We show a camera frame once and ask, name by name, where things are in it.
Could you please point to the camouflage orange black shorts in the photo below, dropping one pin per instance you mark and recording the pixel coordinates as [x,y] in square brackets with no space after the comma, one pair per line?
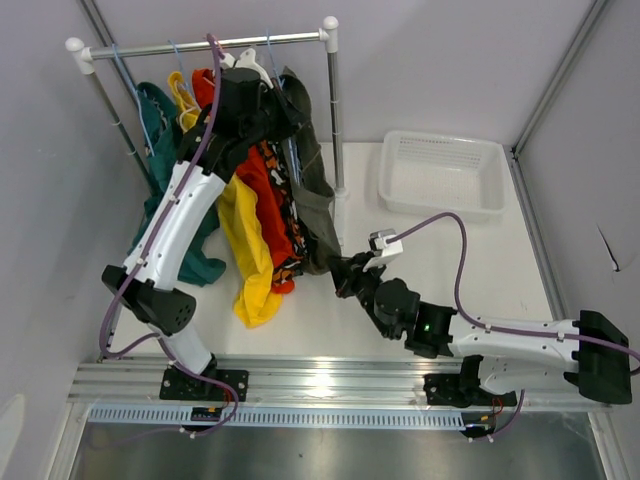
[286,270]

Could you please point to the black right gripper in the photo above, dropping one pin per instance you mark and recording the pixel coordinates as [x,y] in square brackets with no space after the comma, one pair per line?
[347,273]

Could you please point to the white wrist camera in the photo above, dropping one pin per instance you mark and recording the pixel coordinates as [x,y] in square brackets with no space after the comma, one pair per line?
[247,59]
[384,248]

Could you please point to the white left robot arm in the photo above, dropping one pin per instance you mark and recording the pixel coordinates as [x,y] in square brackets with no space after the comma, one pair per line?
[245,111]

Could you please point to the white slotted cable duct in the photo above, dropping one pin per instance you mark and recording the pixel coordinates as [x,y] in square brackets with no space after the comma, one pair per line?
[411,419]

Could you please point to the olive green shorts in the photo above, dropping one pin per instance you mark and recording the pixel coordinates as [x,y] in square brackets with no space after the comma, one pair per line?
[312,194]

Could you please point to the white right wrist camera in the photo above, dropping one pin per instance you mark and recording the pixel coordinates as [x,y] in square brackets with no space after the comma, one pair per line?
[384,248]

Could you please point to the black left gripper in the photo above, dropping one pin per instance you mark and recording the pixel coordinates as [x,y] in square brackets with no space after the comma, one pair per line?
[289,120]

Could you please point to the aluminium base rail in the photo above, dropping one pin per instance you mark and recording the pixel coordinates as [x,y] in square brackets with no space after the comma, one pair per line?
[274,381]

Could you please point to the yellow shorts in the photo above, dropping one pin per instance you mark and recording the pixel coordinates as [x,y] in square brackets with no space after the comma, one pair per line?
[255,302]

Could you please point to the white plastic basket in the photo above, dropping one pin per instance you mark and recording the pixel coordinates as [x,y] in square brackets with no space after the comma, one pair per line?
[425,174]

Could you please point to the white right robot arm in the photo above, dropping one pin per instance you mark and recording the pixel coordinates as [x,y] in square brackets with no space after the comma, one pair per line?
[588,355]

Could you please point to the teal green shorts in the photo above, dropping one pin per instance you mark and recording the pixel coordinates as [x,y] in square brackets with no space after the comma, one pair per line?
[160,116]

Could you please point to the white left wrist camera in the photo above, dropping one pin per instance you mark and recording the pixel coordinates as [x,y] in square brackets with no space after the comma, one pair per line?
[247,59]

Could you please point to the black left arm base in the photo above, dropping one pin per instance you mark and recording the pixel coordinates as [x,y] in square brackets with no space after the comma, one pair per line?
[180,386]

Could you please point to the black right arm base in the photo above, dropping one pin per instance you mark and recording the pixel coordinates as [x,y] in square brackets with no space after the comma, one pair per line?
[463,389]

